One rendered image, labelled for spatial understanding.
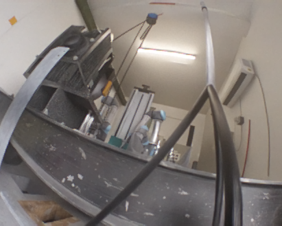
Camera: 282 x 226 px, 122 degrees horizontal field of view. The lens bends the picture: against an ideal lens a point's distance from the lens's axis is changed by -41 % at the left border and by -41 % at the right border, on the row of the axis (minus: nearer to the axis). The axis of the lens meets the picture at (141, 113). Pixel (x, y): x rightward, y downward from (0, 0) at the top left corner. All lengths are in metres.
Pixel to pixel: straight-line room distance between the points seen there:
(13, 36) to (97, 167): 1.91
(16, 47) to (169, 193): 2.12
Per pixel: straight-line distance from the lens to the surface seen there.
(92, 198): 0.53
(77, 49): 1.06
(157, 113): 1.51
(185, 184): 0.47
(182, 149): 3.65
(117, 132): 1.76
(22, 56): 2.09
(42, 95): 1.06
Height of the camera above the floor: 0.61
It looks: 25 degrees up
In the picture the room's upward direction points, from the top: 21 degrees clockwise
